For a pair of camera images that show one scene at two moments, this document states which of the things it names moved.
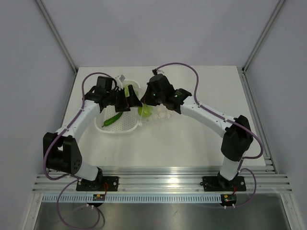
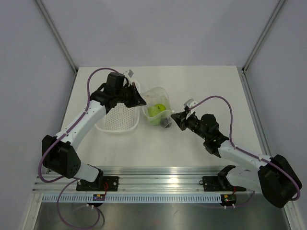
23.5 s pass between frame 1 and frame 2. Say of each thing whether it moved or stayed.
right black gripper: moved
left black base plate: stayed
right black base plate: stayed
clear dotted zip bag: moved
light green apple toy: moved
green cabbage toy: moved
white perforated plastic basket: stayed
